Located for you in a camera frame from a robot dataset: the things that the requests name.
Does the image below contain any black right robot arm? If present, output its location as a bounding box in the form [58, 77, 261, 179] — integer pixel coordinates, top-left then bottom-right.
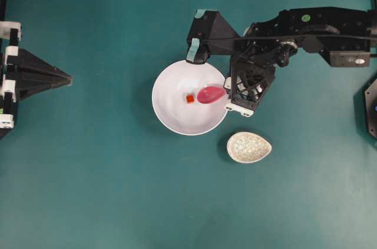
[224, 7, 376, 117]

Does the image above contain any small red cube block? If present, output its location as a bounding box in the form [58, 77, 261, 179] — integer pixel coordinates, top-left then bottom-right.
[186, 94, 195, 104]

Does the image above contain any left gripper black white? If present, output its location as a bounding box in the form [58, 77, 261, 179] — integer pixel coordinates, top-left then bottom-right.
[1, 21, 72, 139]

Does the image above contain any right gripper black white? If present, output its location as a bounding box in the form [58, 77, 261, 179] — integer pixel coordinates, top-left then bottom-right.
[223, 55, 276, 117]

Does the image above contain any pink plastic soup spoon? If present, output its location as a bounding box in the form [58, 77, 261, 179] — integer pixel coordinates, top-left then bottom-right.
[197, 85, 227, 104]

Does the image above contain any speckled ceramic spoon rest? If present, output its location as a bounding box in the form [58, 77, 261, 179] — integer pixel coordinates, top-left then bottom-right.
[226, 132, 272, 164]

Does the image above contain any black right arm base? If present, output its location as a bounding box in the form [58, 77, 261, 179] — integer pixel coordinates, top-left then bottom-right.
[353, 74, 376, 144]

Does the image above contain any white round bowl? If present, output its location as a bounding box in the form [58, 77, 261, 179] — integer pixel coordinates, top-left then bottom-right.
[151, 60, 227, 135]

